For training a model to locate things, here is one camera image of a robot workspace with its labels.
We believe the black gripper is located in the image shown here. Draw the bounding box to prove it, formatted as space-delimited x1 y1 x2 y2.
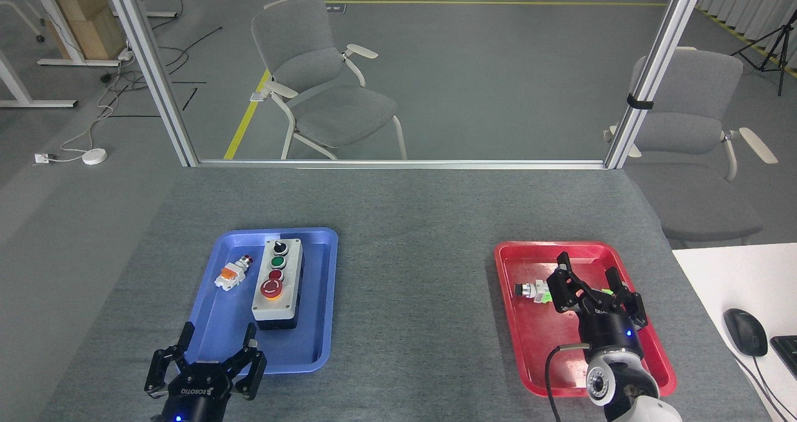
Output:
547 252 648 362
144 322 267 422

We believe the grey control box with buttons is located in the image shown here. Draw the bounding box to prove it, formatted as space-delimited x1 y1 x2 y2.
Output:
251 238 304 331

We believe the red push button orange block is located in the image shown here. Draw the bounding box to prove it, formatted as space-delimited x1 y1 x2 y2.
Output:
214 255 254 292

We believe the brown cardboard box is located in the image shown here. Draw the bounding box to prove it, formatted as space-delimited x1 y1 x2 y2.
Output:
49 0 128 60

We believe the red plastic tray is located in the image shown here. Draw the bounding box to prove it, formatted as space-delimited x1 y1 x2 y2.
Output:
494 241 677 398

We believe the blue plastic tray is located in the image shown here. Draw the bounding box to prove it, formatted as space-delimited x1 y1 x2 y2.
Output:
185 227 339 374

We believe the white side table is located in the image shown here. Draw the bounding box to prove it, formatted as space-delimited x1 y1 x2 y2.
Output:
671 243 797 422

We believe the black computer mouse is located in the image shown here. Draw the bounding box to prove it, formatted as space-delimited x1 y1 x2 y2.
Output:
724 308 768 357

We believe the grey chair with white armrests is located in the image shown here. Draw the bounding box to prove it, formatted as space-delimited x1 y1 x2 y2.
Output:
603 47 779 248
251 0 408 161

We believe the black keyboard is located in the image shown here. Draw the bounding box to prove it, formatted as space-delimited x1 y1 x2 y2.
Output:
770 335 797 379

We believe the black tripod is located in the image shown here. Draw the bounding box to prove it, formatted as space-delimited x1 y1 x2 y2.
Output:
732 8 797 96

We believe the white chair base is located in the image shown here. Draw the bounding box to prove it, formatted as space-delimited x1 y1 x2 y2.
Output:
0 0 47 43

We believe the black knob switch green block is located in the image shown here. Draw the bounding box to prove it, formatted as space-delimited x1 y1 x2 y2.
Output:
514 280 554 304

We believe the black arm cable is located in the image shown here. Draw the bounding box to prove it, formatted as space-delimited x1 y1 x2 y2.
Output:
545 344 591 422

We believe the black mouse cable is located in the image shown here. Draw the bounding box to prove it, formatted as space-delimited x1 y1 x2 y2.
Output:
732 354 793 422

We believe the silver aluminium post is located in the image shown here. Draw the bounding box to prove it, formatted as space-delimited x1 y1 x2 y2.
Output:
100 0 200 167
604 0 710 171

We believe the white floor cable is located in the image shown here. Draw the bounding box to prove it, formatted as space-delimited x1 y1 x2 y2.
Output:
59 73 134 156

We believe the white desk frame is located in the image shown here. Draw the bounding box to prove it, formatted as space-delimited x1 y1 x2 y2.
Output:
0 49 78 108
28 0 122 68

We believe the black floor cable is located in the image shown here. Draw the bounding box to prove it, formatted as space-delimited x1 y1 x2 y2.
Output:
103 27 223 93

